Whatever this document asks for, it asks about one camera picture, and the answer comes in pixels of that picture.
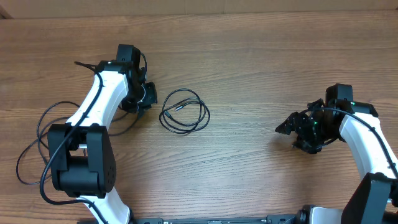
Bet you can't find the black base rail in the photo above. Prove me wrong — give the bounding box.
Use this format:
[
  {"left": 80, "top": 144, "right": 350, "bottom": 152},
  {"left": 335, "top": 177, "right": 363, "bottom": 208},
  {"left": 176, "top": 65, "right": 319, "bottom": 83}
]
[{"left": 128, "top": 214, "right": 310, "bottom": 224}]

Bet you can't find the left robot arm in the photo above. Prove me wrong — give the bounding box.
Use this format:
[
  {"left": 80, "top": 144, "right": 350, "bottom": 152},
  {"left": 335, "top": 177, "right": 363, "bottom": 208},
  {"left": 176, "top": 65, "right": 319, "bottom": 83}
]
[{"left": 42, "top": 44, "right": 157, "bottom": 223}]

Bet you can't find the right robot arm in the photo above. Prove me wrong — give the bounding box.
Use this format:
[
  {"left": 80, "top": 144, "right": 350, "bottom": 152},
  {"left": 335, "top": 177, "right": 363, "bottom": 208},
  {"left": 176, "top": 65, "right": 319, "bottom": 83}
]
[{"left": 275, "top": 83, "right": 397, "bottom": 223}]

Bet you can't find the black micro USB cable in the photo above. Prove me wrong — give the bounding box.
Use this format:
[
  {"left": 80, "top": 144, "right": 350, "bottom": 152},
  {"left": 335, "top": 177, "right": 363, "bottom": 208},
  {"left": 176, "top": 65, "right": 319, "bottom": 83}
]
[{"left": 37, "top": 105, "right": 146, "bottom": 166}]

